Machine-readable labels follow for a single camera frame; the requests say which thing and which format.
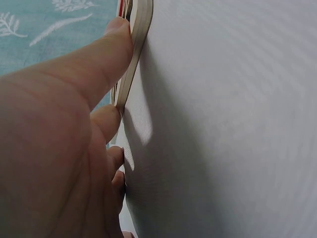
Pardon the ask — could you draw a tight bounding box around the person's left hand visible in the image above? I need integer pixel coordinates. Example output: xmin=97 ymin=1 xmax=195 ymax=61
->
xmin=0 ymin=18 xmax=136 ymax=238

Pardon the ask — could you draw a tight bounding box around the book with beige page edges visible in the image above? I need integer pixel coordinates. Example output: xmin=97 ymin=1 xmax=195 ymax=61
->
xmin=110 ymin=0 xmax=155 ymax=145

